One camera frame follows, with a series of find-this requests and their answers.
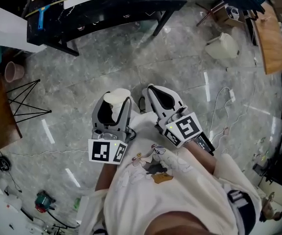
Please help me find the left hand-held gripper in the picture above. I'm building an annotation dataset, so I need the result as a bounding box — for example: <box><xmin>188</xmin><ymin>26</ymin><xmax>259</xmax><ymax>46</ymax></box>
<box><xmin>88</xmin><ymin>95</ymin><xmax>136</xmax><ymax>165</ymax></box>

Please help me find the white panel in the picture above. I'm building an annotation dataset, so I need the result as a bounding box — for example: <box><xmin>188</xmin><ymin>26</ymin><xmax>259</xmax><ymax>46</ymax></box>
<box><xmin>0</xmin><ymin>1</ymin><xmax>47</xmax><ymax>54</ymax></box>

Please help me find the black equipment stand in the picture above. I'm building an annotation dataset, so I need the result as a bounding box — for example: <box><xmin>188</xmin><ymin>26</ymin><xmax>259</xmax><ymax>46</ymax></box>
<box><xmin>253</xmin><ymin>150</ymin><xmax>282</xmax><ymax>188</ymax></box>

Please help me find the person's left forearm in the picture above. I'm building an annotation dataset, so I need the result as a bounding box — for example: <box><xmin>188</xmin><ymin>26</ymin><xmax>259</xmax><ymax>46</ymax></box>
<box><xmin>95</xmin><ymin>162</ymin><xmax>122</xmax><ymax>192</ymax></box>

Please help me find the cardboard box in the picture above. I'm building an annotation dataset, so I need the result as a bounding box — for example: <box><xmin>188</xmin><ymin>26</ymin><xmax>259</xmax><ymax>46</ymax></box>
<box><xmin>214</xmin><ymin>5</ymin><xmax>245</xmax><ymax>28</ymax></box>

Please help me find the person's cream t-shirt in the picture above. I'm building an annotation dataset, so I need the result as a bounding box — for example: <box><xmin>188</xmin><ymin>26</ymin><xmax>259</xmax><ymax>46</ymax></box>
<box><xmin>78</xmin><ymin>110</ymin><xmax>262</xmax><ymax>235</ymax></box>

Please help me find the person's right forearm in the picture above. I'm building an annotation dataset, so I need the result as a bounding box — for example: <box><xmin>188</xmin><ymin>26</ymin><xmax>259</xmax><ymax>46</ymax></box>
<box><xmin>187</xmin><ymin>141</ymin><xmax>217</xmax><ymax>175</ymax></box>

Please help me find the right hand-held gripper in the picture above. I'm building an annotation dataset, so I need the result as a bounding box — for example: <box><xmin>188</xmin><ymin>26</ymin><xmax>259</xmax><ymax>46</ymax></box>
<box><xmin>142</xmin><ymin>85</ymin><xmax>204</xmax><ymax>148</ymax></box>

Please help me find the black waist bag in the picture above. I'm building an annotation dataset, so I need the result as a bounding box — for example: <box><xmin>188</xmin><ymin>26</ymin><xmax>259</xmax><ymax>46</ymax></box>
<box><xmin>227</xmin><ymin>189</ymin><xmax>257</xmax><ymax>235</ymax></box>

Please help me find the white charger cable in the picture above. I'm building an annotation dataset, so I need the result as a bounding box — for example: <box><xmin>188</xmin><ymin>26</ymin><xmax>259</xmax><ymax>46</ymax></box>
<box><xmin>209</xmin><ymin>87</ymin><xmax>237</xmax><ymax>141</ymax></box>

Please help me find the green power tool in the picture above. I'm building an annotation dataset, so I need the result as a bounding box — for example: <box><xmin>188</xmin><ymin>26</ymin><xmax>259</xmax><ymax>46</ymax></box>
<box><xmin>35</xmin><ymin>191</ymin><xmax>56</xmax><ymax>214</ymax></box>

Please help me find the cream plastic container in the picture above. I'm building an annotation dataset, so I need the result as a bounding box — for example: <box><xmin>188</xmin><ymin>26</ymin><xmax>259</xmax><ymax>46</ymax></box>
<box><xmin>205</xmin><ymin>32</ymin><xmax>240</xmax><ymax>60</ymax></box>

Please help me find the brown wooden board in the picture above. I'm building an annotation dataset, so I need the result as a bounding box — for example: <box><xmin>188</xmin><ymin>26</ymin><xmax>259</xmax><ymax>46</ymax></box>
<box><xmin>252</xmin><ymin>1</ymin><xmax>282</xmax><ymax>75</ymax></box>

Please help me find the blue squeegee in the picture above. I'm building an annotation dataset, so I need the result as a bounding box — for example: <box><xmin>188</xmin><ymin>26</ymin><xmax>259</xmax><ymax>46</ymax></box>
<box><xmin>37</xmin><ymin>5</ymin><xmax>51</xmax><ymax>31</ymax></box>

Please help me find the black marble vanity table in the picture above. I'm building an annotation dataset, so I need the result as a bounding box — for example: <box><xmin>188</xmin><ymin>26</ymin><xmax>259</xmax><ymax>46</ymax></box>
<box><xmin>27</xmin><ymin>0</ymin><xmax>188</xmax><ymax>57</ymax></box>

